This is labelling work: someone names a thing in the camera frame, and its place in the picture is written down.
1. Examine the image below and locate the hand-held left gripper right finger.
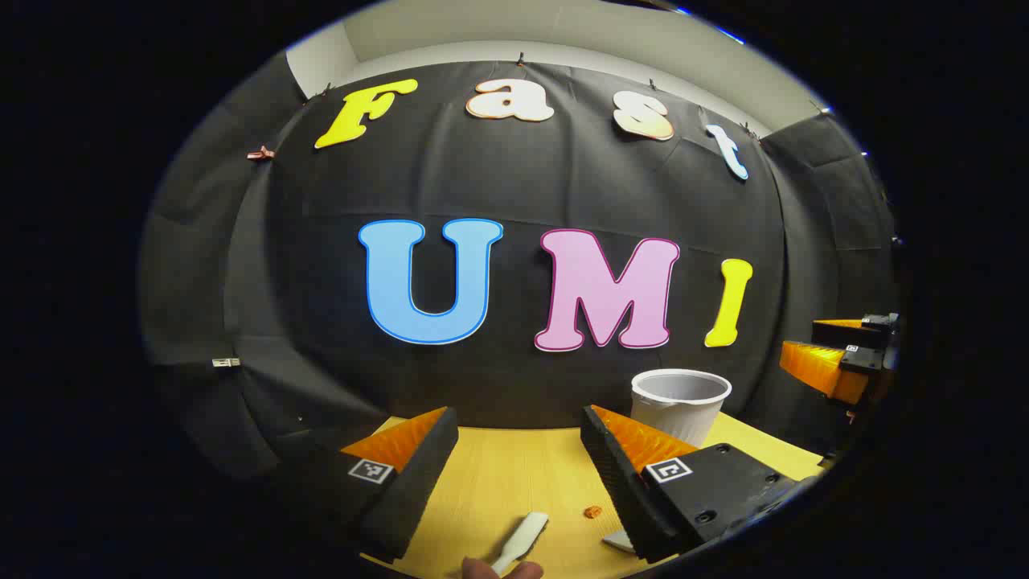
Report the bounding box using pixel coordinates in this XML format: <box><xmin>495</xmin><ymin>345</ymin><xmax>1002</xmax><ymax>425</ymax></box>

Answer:
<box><xmin>580</xmin><ymin>404</ymin><xmax>821</xmax><ymax>564</ymax></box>

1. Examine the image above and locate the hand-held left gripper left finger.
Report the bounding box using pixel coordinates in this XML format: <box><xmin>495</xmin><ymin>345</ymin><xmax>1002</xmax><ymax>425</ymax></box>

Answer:
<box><xmin>273</xmin><ymin>406</ymin><xmax>459</xmax><ymax>564</ymax></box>

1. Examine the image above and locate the white ribbed garbage bin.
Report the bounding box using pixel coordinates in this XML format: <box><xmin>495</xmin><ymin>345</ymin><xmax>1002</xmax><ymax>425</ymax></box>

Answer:
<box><xmin>631</xmin><ymin>368</ymin><xmax>732</xmax><ymax>448</ymax></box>

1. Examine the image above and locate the wooden desktop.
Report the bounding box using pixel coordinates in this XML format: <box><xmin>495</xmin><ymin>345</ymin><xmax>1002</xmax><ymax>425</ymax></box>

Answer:
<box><xmin>362</xmin><ymin>414</ymin><xmax>825</xmax><ymax>579</ymax></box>

